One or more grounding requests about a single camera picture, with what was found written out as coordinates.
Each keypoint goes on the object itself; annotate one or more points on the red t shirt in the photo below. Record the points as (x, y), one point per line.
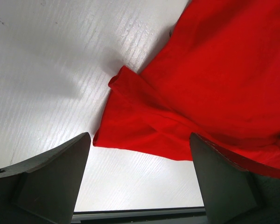
(218, 76)

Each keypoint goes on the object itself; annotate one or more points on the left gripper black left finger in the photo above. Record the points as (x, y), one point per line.
(43, 189)

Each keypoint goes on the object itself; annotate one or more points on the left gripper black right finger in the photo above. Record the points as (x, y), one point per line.
(235, 189)

